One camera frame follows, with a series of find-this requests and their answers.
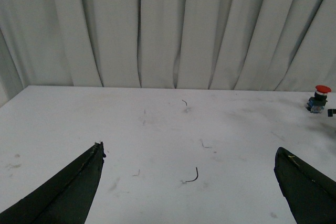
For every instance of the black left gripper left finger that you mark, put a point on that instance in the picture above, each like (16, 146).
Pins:
(66, 197)

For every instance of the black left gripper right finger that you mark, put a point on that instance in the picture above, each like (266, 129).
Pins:
(309, 193)

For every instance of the red mushroom push button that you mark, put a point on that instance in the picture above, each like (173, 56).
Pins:
(317, 103)

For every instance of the white curtain backdrop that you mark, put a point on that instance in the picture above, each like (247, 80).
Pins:
(267, 45)

